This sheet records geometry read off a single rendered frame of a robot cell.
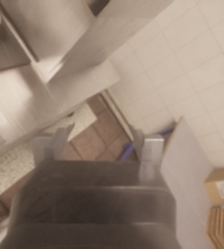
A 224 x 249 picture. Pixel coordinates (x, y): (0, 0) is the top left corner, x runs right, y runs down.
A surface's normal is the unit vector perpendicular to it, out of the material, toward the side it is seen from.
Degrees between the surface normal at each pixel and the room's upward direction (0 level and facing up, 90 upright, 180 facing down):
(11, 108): 0
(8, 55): 0
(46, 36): 90
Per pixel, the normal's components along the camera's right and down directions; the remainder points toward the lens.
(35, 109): 0.68, -0.34
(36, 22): -0.49, 0.44
